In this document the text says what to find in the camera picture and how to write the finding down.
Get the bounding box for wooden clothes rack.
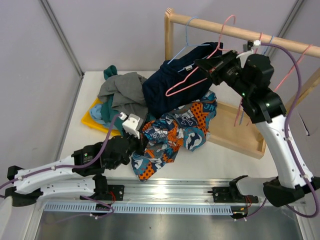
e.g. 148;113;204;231
164;7;320;160

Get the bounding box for green shorts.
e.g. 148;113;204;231
100;65;122;131

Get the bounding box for perforated cable duct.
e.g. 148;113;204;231
44;201;233;216

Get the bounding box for grey shorts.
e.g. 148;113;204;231
97;72;148;120

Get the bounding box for pink wire hanger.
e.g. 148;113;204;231
165;14;237;98
274;44;313;92
233;32;263;127

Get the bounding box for patterned orange blue shorts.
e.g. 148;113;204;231
131;90;218;182

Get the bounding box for light blue cloth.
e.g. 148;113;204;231
89;103;110;127

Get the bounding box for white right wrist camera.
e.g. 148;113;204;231
236;40;261;62

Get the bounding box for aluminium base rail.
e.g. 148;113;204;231
33;176;307;206

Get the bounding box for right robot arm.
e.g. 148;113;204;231
194;50;320;207

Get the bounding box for light blue wire hanger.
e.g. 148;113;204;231
237;43;269;126

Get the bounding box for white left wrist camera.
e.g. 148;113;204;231
119;112;143;139

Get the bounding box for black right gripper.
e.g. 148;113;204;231
194;50;252;98

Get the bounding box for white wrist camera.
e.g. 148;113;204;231
236;40;261;62
119;112;143;139

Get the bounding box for navy blue shorts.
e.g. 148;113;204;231
142;42;222;119

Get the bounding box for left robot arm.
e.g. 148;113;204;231
2;134;147;207

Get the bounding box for yellow plastic tray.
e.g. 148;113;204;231
81;95;121;136

